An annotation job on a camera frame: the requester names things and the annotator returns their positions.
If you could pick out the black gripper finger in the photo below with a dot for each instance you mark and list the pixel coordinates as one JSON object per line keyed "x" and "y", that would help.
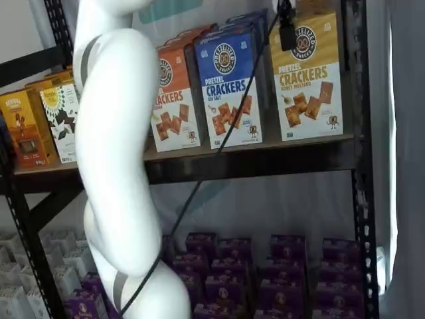
{"x": 287, "y": 38}

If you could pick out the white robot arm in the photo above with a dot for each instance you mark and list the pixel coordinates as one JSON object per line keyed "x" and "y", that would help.
{"x": 113, "y": 133}

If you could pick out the yellow pretzel crackers box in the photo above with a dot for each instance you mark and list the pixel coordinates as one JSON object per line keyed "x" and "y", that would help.
{"x": 308, "y": 99}
{"x": 315, "y": 6}

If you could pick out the blue pretzel crackers box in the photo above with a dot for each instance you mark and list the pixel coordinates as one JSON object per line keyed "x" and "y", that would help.
{"x": 232, "y": 30}
{"x": 225, "y": 66}
{"x": 245, "y": 19}

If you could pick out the orange pretzel crackers box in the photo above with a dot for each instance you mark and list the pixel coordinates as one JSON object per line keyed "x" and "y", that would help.
{"x": 179, "y": 116}
{"x": 191, "y": 33}
{"x": 176, "y": 46}

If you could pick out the wooden shelf board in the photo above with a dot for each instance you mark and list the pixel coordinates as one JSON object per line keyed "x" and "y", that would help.
{"x": 273, "y": 142}

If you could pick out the black metal shelf rack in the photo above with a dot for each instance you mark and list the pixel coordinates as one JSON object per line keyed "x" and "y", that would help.
{"x": 265, "y": 163}

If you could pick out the purple snack box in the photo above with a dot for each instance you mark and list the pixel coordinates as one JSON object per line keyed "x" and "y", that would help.
{"x": 338, "y": 315}
{"x": 281, "y": 295}
{"x": 288, "y": 248}
{"x": 219, "y": 312}
{"x": 230, "y": 268}
{"x": 284, "y": 270}
{"x": 201, "y": 245}
{"x": 279, "y": 314}
{"x": 91, "y": 282}
{"x": 225, "y": 290}
{"x": 235, "y": 250}
{"x": 191, "y": 263}
{"x": 339, "y": 297}
{"x": 342, "y": 251}
{"x": 341, "y": 272}
{"x": 192, "y": 285}
{"x": 87, "y": 305}

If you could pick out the orange brown snack box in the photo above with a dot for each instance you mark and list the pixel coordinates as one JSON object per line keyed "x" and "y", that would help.
{"x": 59, "y": 74}
{"x": 23, "y": 133}
{"x": 40, "y": 87}

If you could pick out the Simple Mills sweet thins box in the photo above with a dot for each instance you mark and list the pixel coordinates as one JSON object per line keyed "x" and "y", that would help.
{"x": 59, "y": 133}

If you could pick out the white carton box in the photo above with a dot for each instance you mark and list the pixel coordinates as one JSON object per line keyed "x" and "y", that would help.
{"x": 68, "y": 282}
{"x": 15, "y": 305}
{"x": 8, "y": 244}
{"x": 10, "y": 277}
{"x": 34, "y": 307}
{"x": 58, "y": 242}

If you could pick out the white light tube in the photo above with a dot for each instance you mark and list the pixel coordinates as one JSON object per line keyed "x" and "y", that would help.
{"x": 383, "y": 269}

